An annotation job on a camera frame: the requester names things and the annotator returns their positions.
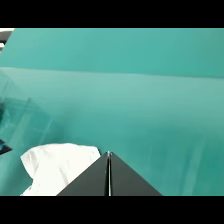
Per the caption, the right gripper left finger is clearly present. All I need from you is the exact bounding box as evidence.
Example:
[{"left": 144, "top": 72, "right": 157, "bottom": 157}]
[{"left": 56, "top": 151, "right": 110, "bottom": 197}]

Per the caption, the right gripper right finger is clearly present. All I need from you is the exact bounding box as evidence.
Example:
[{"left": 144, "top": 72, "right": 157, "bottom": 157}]
[{"left": 108, "top": 151, "right": 163, "bottom": 197}]

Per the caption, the white T-shirt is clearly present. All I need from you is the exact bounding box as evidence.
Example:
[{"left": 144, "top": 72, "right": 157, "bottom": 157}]
[{"left": 19, "top": 143, "right": 102, "bottom": 197}]

